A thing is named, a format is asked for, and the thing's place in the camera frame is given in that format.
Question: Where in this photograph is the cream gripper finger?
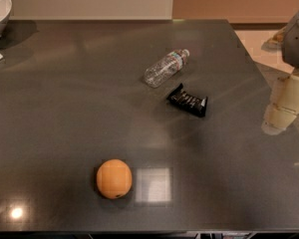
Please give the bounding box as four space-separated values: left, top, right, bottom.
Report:
270 69 299 115
261 104 297 135

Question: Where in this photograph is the black rxbar chocolate wrapper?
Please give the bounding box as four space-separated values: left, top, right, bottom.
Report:
166 84 208 118

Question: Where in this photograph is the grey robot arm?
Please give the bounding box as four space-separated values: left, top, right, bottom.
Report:
262 10 299 135

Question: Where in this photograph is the clear plastic water bottle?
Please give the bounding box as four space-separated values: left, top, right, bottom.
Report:
144 49 190 88

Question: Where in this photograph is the orange fruit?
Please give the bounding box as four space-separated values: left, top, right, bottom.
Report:
96 159 133 199

